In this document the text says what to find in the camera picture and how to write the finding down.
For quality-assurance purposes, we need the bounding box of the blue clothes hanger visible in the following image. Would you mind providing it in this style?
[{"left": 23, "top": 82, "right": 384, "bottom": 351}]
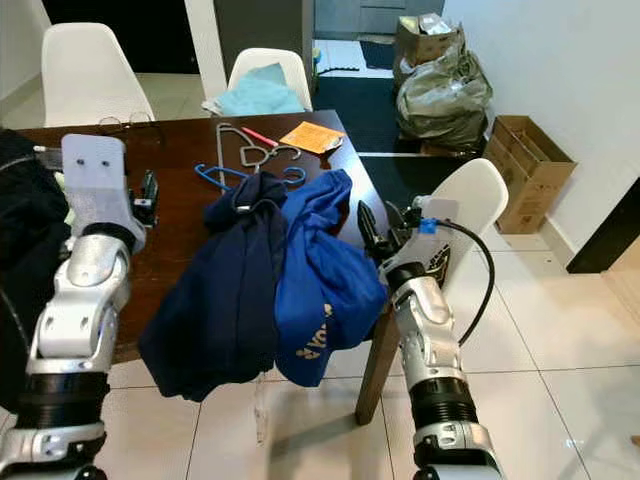
[{"left": 195, "top": 162, "right": 306, "bottom": 199}]

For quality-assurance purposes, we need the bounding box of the navy blue garment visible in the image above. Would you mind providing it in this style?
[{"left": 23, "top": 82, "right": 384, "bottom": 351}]
[{"left": 138, "top": 172, "right": 291, "bottom": 403}]

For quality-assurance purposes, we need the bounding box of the grey metal clothes hanger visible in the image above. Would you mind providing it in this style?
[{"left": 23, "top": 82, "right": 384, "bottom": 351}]
[{"left": 215, "top": 122, "right": 301, "bottom": 176}]

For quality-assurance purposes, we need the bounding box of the dark wooden dining table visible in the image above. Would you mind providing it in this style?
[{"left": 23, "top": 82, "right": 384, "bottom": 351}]
[{"left": 15, "top": 110, "right": 406, "bottom": 426}]

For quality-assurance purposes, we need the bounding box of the blue garment yellow print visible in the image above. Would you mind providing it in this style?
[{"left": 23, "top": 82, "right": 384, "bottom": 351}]
[{"left": 272, "top": 168, "right": 389, "bottom": 389}]

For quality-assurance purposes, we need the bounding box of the yellow green item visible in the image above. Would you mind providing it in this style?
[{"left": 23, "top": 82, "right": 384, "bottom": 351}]
[{"left": 55, "top": 170, "right": 76, "bottom": 226}]

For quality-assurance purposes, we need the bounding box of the white plastic chair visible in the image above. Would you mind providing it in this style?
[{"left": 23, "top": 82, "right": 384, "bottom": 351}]
[
  {"left": 40, "top": 22, "right": 146, "bottom": 129},
  {"left": 400, "top": 157, "right": 509, "bottom": 331},
  {"left": 225, "top": 48, "right": 313, "bottom": 116}
]

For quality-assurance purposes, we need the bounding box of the orange paper packet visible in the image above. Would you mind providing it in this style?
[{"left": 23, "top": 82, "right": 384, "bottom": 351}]
[{"left": 278, "top": 120, "right": 346, "bottom": 156}]

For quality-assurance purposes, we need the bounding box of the red pen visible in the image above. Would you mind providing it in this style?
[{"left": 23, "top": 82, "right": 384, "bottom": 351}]
[{"left": 240, "top": 125, "right": 281, "bottom": 149}]

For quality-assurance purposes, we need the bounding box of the grey green plastic bag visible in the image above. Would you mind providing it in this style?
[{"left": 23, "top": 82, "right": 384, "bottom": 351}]
[{"left": 395, "top": 42, "right": 494, "bottom": 151}]

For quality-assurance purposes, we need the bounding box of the black cloth pile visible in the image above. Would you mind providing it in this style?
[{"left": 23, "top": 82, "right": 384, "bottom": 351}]
[{"left": 0, "top": 155, "right": 76, "bottom": 413}]

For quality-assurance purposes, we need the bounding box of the open cardboard box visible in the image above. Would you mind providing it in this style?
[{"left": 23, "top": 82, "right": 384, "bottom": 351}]
[{"left": 482, "top": 115, "right": 579, "bottom": 236}]

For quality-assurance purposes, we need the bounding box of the teal cloth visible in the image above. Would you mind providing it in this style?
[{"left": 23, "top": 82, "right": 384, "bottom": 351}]
[{"left": 205, "top": 62, "right": 306, "bottom": 119}]

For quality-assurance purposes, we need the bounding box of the light grey right wrist camera mount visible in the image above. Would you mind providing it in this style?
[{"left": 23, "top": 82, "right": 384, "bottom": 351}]
[{"left": 395, "top": 195, "right": 461, "bottom": 286}]

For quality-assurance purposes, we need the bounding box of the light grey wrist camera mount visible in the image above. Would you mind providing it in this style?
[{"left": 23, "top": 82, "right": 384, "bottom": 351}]
[
  {"left": 60, "top": 133, "right": 136, "bottom": 241},
  {"left": 395, "top": 195, "right": 461, "bottom": 286}
]

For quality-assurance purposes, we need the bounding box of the light grey left wrist camera mount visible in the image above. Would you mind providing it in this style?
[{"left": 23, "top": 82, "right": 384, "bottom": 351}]
[{"left": 60, "top": 133, "right": 136, "bottom": 241}]

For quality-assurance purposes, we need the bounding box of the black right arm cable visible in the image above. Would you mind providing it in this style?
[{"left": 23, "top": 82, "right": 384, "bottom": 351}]
[{"left": 440, "top": 218, "right": 496, "bottom": 346}]

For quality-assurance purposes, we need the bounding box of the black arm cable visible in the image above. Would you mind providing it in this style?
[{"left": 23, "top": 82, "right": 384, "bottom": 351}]
[
  {"left": 440, "top": 218, "right": 496, "bottom": 346},
  {"left": 0, "top": 150, "right": 66, "bottom": 351}
]

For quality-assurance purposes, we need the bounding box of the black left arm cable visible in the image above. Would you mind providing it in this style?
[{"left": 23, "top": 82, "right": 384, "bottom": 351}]
[{"left": 0, "top": 150, "right": 66, "bottom": 351}]

